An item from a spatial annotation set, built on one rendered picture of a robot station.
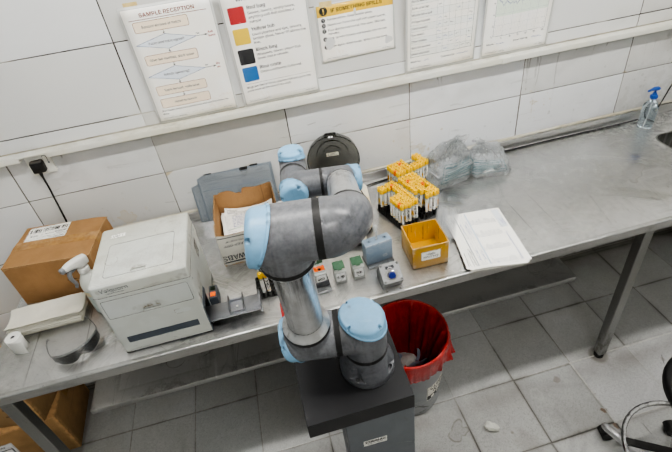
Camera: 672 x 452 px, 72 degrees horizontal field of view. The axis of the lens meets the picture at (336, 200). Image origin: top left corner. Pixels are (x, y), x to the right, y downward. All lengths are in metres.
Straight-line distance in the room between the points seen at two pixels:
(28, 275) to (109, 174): 0.45
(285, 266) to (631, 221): 1.47
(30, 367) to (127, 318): 0.40
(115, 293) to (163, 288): 0.13
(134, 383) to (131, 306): 0.94
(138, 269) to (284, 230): 0.75
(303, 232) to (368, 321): 0.42
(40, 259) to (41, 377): 0.41
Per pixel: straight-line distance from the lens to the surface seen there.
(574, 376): 2.57
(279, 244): 0.80
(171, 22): 1.72
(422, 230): 1.73
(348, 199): 0.84
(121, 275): 1.47
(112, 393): 2.44
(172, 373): 2.36
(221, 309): 1.61
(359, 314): 1.16
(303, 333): 1.10
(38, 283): 1.98
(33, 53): 1.85
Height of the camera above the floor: 2.06
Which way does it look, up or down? 36 degrees down
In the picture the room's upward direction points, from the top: 8 degrees counter-clockwise
